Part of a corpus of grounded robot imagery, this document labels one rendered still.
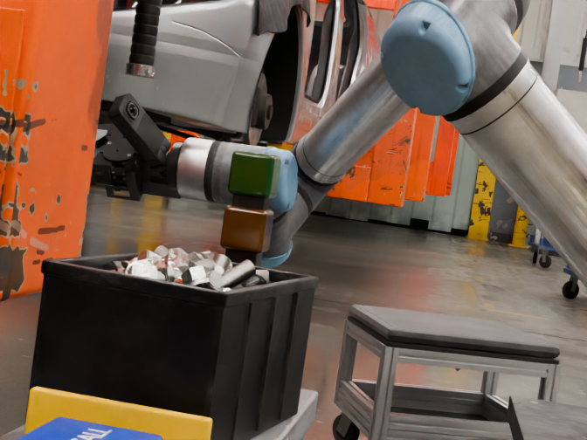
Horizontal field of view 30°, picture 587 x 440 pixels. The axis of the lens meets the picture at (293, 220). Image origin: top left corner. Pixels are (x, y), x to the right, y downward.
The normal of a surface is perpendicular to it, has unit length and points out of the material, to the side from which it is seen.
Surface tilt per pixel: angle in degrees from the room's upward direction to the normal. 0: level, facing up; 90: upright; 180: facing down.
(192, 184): 118
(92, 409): 90
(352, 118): 122
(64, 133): 90
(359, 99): 107
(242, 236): 90
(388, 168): 90
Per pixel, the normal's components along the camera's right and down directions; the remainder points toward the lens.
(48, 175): 0.98, 0.15
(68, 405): -0.17, 0.03
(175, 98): 0.36, 0.29
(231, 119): 0.77, 0.24
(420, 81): -0.61, 0.55
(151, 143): 0.84, -0.17
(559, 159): 0.20, 0.15
